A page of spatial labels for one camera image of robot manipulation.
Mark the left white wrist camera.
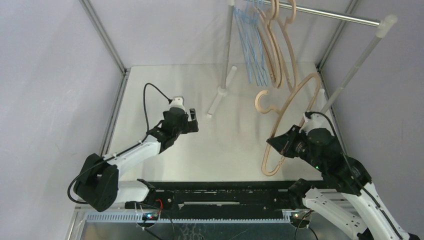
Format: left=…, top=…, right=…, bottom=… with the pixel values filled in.
left=169, top=96, right=185, bottom=114

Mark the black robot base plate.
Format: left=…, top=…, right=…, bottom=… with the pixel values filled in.
left=124, top=178, right=323, bottom=220

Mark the light blue wire hanger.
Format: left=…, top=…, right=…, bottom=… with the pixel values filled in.
left=249, top=0, right=269, bottom=87
left=239, top=0, right=263, bottom=87
left=233, top=6, right=254, bottom=84

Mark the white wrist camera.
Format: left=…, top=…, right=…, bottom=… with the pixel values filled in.
left=301, top=111, right=326, bottom=134
left=169, top=96, right=185, bottom=114

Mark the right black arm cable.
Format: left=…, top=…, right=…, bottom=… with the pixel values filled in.
left=304, top=111, right=405, bottom=240

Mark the circuit board with led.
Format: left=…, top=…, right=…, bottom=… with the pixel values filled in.
left=289, top=212, right=306, bottom=223
left=142, top=212, right=160, bottom=222

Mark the silver clothes rack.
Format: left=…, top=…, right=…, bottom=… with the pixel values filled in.
left=206, top=0, right=398, bottom=118

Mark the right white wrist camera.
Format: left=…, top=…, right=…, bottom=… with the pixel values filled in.
left=301, top=111, right=326, bottom=134

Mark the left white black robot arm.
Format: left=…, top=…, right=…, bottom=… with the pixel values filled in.
left=67, top=107, right=199, bottom=212

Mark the right circuit board with LED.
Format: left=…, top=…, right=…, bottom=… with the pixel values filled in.
left=289, top=212, right=306, bottom=223

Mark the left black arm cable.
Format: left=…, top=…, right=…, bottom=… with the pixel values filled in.
left=67, top=82, right=173, bottom=205

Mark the beige plastic hanger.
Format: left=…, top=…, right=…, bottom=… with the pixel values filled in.
left=271, top=0, right=298, bottom=93
left=254, top=72, right=322, bottom=177
left=251, top=0, right=283, bottom=89
left=263, top=0, right=284, bottom=89

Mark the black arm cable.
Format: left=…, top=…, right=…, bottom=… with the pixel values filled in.
left=304, top=111, right=405, bottom=240
left=67, top=82, right=173, bottom=205

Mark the left circuit board with LED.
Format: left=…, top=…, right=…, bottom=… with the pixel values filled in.
left=142, top=212, right=160, bottom=222

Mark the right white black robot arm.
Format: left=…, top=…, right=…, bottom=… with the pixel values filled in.
left=266, top=125, right=419, bottom=240

